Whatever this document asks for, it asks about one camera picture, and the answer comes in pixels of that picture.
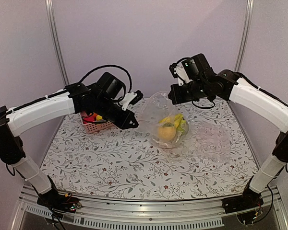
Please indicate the front aluminium rail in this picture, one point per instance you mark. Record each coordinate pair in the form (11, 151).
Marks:
(104, 213)

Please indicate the yellow plush banana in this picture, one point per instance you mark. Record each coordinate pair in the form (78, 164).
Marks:
(172, 119)

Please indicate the crinkled clear zip bag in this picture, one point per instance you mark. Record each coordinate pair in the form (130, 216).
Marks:
(204, 141)

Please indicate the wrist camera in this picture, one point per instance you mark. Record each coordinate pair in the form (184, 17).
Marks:
(131, 98)
(178, 72)

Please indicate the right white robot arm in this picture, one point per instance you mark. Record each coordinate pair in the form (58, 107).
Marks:
(196, 80)

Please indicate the aluminium frame post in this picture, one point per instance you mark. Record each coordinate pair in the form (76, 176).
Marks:
(245, 34)
(55, 40)

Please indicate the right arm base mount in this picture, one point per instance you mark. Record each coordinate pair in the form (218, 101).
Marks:
(247, 200)

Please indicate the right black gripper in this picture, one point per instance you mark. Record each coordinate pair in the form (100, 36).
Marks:
(177, 98)

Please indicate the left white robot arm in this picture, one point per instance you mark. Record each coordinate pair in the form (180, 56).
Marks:
(108, 97)

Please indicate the green plush pepper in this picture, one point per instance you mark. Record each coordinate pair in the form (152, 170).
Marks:
(183, 126)

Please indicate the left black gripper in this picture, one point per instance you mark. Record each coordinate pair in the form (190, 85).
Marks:
(123, 123)

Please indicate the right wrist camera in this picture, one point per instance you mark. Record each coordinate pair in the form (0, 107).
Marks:
(178, 72)

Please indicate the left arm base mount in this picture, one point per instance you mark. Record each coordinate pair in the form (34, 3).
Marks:
(59, 202)

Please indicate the red plush tomato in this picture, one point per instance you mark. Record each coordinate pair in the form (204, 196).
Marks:
(89, 119)

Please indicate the right aluminium frame post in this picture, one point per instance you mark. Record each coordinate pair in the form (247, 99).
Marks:
(245, 34)

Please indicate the left aluminium frame post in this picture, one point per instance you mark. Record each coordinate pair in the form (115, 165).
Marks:
(55, 40)

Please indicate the pink dotted zip bag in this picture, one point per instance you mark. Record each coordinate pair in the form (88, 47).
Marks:
(165, 124)

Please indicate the pink plastic basket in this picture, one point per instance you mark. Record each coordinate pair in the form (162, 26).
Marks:
(96, 126)

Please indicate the floral tablecloth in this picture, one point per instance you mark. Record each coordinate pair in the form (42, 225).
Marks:
(126, 164)

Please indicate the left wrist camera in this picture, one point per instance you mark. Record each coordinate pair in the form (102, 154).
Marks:
(131, 98)

